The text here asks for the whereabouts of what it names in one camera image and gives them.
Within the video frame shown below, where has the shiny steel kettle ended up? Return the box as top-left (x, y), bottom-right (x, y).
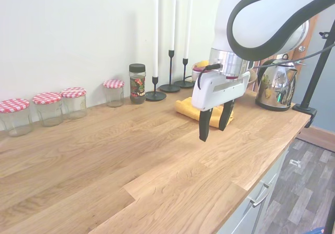
top-left (255, 53), bottom-right (299, 112)

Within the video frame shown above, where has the silver door handle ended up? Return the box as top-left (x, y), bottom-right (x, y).
top-left (294, 44), bottom-right (307, 67)

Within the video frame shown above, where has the tall white candle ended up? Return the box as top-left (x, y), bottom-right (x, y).
top-left (153, 0), bottom-right (160, 77)
top-left (169, 0), bottom-right (175, 51)
top-left (183, 0), bottom-right (193, 60)

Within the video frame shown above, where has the coffee jar black lid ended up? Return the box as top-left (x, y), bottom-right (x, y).
top-left (128, 63), bottom-right (147, 105)

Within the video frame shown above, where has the yellow terry cloth towel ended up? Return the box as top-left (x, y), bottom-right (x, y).
top-left (174, 96), bottom-right (235, 129)

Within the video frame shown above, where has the silver drawer handle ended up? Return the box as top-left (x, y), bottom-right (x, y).
top-left (249, 182), bottom-right (270, 207)

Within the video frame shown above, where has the glass jar red checkered lid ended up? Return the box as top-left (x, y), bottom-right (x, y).
top-left (0, 98), bottom-right (34, 137)
top-left (61, 87), bottom-right (87, 120)
top-left (103, 79), bottom-right (125, 108)
top-left (32, 92), bottom-right (64, 128)

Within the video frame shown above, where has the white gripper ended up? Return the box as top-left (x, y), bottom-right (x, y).
top-left (191, 70), bottom-right (250, 142)

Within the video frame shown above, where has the black camera stand with clamp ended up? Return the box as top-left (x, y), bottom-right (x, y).
top-left (292, 18), bottom-right (335, 129)

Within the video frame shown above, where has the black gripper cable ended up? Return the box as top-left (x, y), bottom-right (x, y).
top-left (197, 42), bottom-right (335, 91)

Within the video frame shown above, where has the black candle holder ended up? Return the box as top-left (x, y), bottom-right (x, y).
top-left (159, 50), bottom-right (181, 93)
top-left (145, 75), bottom-right (167, 102)
top-left (173, 58), bottom-right (195, 88)

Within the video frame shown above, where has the white kitchen cabinet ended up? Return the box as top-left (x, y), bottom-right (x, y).
top-left (217, 139), bottom-right (292, 234)

